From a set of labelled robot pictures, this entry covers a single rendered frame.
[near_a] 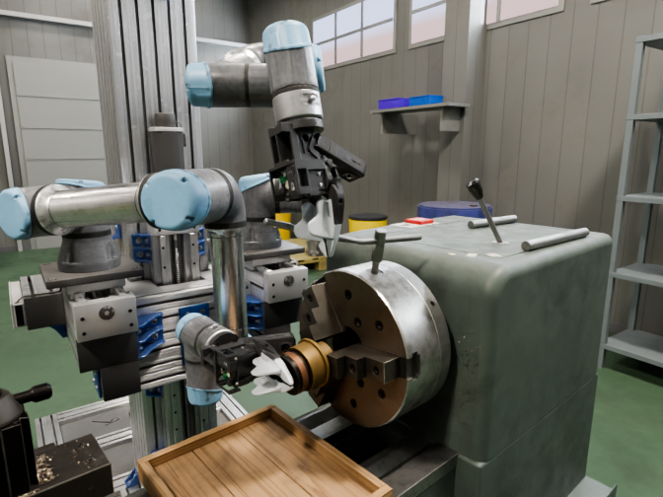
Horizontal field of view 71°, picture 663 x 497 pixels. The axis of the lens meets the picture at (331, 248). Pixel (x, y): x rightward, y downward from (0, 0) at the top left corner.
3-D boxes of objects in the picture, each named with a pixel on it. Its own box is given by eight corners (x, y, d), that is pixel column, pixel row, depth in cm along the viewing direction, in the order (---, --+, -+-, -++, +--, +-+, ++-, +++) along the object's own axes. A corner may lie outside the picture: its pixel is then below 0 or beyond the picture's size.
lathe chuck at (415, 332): (322, 363, 114) (337, 243, 103) (422, 442, 92) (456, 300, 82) (292, 374, 108) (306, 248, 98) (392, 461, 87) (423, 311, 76)
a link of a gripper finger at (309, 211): (294, 262, 74) (284, 205, 74) (323, 257, 78) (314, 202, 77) (306, 261, 71) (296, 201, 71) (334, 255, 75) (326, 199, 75)
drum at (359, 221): (394, 276, 556) (396, 216, 542) (364, 282, 531) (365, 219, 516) (369, 268, 594) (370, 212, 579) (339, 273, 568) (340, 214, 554)
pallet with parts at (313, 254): (356, 264, 614) (357, 235, 606) (292, 275, 559) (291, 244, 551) (302, 247, 726) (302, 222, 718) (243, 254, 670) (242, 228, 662)
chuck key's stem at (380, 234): (373, 282, 92) (382, 228, 88) (380, 287, 90) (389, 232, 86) (364, 284, 91) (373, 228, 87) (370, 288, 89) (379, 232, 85)
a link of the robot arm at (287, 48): (309, 37, 78) (309, 12, 69) (320, 103, 78) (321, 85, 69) (261, 44, 77) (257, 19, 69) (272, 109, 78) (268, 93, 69)
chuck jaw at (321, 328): (344, 333, 97) (324, 281, 100) (358, 325, 93) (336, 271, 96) (302, 347, 90) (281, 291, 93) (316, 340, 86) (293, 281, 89)
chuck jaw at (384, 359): (368, 335, 91) (416, 350, 82) (369, 360, 92) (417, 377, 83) (326, 351, 84) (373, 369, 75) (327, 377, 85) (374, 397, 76)
